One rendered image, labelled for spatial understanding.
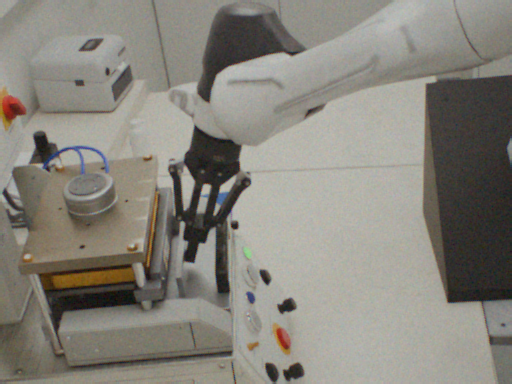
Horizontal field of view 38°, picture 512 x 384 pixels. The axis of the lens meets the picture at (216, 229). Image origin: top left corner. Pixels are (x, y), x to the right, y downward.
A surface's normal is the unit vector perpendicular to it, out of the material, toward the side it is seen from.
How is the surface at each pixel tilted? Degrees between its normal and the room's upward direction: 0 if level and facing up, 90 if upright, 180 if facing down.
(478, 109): 43
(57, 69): 86
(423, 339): 0
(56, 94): 90
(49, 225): 0
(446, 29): 75
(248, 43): 91
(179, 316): 0
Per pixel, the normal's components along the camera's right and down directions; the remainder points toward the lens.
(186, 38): -0.15, 0.59
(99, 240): -0.14, -0.81
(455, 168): -0.15, -0.19
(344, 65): -0.42, 0.41
